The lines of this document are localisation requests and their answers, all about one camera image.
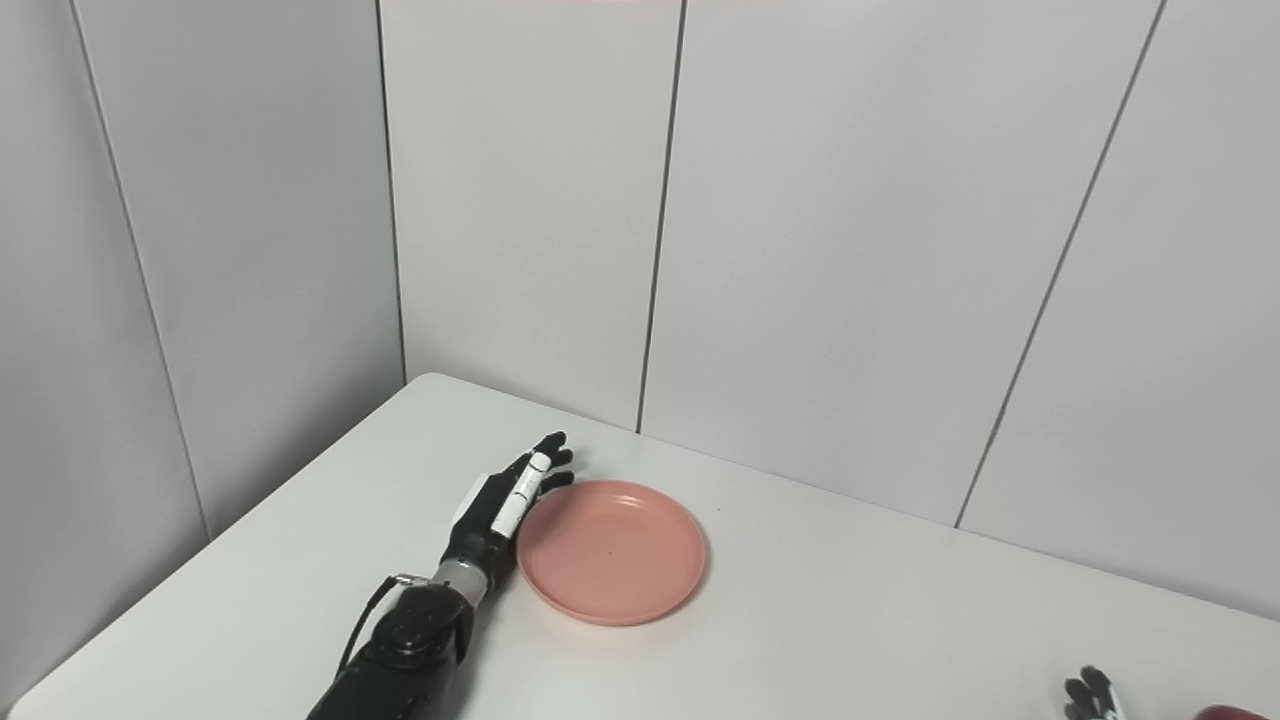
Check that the red apple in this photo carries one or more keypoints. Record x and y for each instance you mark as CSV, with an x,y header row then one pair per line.
x,y
1230,714

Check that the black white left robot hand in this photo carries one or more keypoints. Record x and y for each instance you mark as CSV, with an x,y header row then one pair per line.
x,y
495,520

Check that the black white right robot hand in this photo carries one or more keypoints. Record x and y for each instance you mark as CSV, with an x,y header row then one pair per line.
x,y
1093,698

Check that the pink plastic plate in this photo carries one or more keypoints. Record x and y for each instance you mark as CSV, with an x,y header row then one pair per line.
x,y
610,552

